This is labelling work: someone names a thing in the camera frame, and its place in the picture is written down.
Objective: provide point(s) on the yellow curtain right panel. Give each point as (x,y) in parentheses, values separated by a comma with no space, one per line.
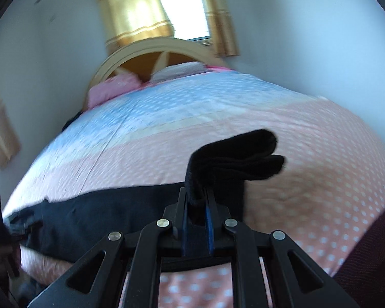
(221,28)

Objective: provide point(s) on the black pants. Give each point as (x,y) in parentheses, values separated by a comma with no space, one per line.
(66,230)

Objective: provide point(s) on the rear window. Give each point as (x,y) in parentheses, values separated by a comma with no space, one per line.
(188,18)

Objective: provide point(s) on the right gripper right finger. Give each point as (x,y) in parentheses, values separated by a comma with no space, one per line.
(216,214)

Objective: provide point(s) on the yellow curtain panel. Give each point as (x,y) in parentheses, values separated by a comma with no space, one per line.
(221,28)
(128,21)

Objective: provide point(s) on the yellow curtain centre panel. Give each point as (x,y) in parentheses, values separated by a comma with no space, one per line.
(128,21)

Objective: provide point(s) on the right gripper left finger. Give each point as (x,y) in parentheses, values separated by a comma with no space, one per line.
(176,213)

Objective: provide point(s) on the pink pillow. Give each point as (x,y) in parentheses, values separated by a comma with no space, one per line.
(112,87)

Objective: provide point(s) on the bed with polka dot sheet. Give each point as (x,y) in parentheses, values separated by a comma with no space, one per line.
(298,227)

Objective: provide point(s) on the striped grey pillow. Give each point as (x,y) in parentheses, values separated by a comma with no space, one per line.
(178,71)

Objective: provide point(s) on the person left hand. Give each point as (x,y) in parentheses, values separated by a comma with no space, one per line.
(7,251)

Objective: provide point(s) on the cream wooden headboard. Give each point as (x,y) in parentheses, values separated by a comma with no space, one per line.
(146,57)

